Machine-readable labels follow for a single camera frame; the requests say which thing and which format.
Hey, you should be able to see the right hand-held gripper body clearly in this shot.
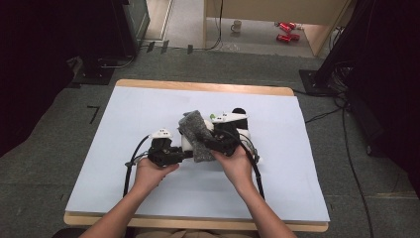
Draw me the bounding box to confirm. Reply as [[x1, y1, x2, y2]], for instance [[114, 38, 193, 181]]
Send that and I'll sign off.
[[210, 112, 250, 158]]

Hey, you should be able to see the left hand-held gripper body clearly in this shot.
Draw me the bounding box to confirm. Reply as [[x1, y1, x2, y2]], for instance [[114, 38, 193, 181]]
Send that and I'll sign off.
[[147, 128, 181, 168]]

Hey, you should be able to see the panda plush toy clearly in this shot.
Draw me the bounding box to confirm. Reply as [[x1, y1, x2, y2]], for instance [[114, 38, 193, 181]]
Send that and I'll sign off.
[[180, 107, 253, 154]]

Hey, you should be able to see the grey fuzzy cloth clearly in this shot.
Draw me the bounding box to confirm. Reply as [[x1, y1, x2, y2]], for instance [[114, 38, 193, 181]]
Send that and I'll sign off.
[[177, 109, 217, 164]]

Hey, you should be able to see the person's left hand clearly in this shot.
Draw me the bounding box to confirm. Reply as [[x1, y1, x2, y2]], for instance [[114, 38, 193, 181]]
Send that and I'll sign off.
[[133, 157, 181, 196]]

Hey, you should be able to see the person's right hand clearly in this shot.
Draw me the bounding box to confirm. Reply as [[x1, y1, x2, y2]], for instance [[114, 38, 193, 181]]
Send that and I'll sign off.
[[210, 145, 256, 195]]

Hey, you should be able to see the pale blue table mat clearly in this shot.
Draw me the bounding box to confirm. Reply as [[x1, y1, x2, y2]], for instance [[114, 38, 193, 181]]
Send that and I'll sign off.
[[64, 85, 331, 223]]

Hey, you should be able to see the wooden table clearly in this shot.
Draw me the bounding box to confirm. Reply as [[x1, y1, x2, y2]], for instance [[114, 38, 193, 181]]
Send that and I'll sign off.
[[62, 78, 330, 233]]

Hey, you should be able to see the black stand with flat base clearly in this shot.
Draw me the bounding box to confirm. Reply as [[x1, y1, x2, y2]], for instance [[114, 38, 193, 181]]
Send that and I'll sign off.
[[71, 54, 117, 86]]

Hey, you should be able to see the black slanted stand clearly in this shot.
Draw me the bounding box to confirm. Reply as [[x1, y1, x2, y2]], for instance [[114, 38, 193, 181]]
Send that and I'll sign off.
[[298, 0, 365, 97]]

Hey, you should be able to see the dark cabinet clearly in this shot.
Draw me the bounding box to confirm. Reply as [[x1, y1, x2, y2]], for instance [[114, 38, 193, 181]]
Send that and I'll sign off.
[[112, 0, 152, 58]]

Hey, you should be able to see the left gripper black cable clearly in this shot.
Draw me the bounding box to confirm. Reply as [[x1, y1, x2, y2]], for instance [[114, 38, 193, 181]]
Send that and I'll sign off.
[[122, 133, 152, 198]]

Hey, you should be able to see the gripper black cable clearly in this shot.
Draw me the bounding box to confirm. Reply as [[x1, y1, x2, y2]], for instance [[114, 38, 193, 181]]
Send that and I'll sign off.
[[122, 133, 152, 198], [224, 129, 266, 201]]

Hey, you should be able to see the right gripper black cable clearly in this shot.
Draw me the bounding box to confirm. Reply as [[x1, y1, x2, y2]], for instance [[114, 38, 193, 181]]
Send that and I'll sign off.
[[224, 129, 266, 201]]

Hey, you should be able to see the black hanging cable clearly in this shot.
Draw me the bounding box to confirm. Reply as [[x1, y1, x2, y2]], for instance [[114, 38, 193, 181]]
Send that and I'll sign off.
[[197, 0, 224, 52]]

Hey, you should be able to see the light wooden cabinet frame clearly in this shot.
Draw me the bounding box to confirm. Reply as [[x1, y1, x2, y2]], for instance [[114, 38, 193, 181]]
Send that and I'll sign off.
[[202, 0, 352, 58]]

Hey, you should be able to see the long black floor cable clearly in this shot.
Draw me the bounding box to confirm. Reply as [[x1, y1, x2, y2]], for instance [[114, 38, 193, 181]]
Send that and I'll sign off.
[[292, 88, 375, 238]]

